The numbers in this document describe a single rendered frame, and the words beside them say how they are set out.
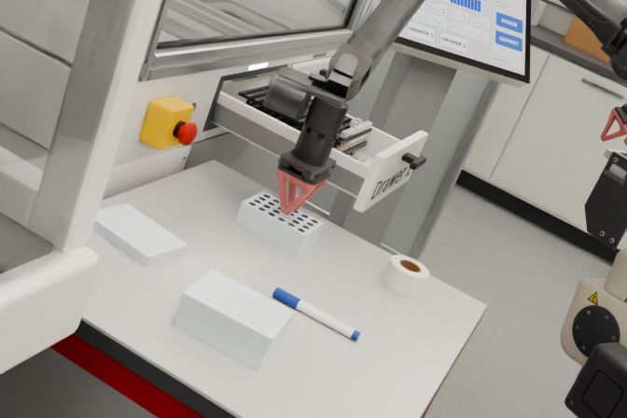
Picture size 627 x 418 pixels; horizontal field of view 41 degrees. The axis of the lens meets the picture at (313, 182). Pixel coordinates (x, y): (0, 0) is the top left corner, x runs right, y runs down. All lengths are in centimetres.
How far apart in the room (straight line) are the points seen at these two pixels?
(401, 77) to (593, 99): 205
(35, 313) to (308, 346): 43
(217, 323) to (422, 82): 161
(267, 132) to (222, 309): 55
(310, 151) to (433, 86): 128
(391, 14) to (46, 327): 80
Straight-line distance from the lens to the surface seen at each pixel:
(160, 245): 123
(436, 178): 332
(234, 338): 106
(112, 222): 125
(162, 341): 106
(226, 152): 172
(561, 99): 447
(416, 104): 257
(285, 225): 137
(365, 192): 146
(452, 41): 246
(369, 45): 138
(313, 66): 190
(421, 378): 121
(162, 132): 136
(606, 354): 161
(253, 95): 161
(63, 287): 88
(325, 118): 131
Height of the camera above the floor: 135
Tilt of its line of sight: 20 degrees down
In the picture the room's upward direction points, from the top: 22 degrees clockwise
